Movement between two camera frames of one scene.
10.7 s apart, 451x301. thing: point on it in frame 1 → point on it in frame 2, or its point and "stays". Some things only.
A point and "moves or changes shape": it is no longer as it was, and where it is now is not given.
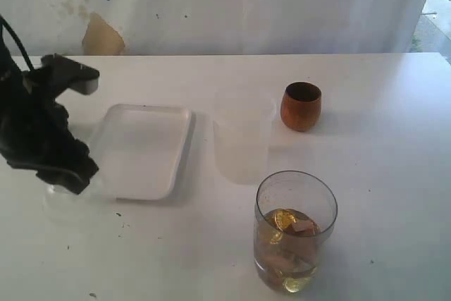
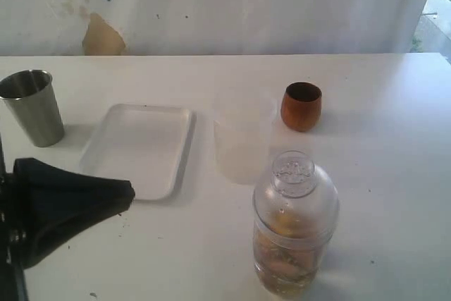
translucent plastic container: (242, 118) stays
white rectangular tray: (140, 151) stays
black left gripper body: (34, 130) → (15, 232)
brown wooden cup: (301, 106) stays
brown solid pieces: (287, 248) stays
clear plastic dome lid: (64, 206) moves or changes shape
